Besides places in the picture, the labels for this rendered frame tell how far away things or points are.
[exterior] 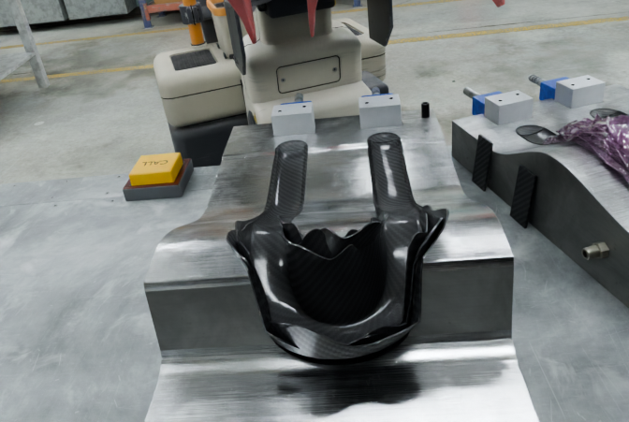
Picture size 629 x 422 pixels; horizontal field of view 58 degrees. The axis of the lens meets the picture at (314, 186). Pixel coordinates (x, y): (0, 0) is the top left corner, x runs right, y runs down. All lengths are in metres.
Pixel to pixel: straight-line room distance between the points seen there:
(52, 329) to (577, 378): 0.49
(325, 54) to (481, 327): 0.72
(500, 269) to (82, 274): 0.47
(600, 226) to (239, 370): 0.35
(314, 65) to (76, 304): 0.61
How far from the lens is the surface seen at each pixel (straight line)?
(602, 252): 0.58
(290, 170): 0.65
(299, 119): 0.70
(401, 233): 0.47
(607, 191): 0.59
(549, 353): 0.54
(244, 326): 0.43
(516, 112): 0.80
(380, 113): 0.70
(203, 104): 1.32
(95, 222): 0.81
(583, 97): 0.85
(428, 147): 0.66
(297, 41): 1.08
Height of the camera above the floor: 1.18
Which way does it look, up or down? 29 degrees down
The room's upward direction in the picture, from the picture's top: 7 degrees counter-clockwise
